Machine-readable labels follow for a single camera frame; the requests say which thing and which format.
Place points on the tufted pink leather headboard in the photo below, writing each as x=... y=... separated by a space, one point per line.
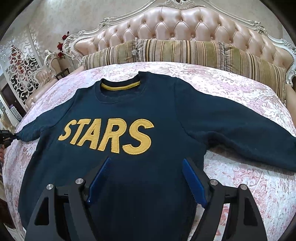
x=184 y=20

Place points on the white carved lattice screen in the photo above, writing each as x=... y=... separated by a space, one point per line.
x=21 y=57

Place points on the operator left hand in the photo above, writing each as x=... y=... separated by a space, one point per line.
x=2 y=153

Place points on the navy STARS sweatshirt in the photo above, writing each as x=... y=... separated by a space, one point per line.
x=146 y=125

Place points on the red artificial flowers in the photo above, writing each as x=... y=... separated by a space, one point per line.
x=61 y=54

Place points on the pink leather armchair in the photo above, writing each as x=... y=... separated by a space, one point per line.
x=45 y=76

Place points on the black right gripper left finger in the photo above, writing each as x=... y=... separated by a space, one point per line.
x=62 y=212

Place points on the striped olive bolster pillow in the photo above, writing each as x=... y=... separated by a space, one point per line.
x=209 y=54

